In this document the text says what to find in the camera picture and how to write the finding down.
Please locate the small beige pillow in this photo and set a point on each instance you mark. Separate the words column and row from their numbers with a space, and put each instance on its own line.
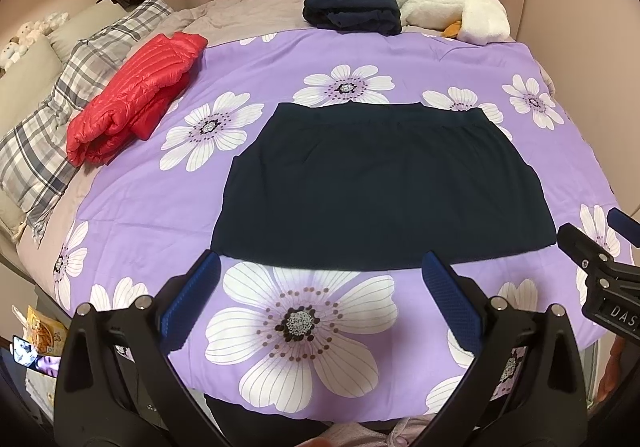
column 85, row 29

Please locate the small white plush toy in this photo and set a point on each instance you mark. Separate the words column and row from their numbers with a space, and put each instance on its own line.
column 45, row 24

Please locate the yellow snack packet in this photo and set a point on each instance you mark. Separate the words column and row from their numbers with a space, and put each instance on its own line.
column 44, row 329

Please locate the smartphone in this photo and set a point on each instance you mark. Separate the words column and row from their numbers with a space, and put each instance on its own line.
column 24, row 351

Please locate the purple floral blanket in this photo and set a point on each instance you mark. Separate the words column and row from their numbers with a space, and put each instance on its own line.
column 300, row 327

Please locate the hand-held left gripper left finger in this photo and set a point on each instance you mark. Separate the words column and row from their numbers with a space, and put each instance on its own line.
column 192, row 287

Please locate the red puffer jacket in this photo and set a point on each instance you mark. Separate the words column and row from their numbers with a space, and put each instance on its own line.
column 132, row 92

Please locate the pink pajamas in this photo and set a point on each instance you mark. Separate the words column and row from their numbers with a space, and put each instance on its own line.
column 380, row 433

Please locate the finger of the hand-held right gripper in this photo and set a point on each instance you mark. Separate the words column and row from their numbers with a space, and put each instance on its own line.
column 625, row 224
column 585, row 242

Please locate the folded navy clothes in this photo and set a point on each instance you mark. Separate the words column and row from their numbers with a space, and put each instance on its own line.
column 350, row 12

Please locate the white plush dog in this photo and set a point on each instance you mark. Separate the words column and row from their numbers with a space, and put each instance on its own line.
column 11, row 56

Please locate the navy zip jacket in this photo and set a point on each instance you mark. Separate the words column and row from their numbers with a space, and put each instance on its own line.
column 380, row 187

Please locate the large beige pillow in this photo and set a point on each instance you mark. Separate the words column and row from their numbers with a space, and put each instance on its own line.
column 27, row 87

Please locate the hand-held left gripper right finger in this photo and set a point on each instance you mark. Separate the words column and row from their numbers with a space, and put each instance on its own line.
column 447, row 292

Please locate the grey plaid pillow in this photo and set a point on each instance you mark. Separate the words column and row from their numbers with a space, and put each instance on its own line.
column 50, row 132

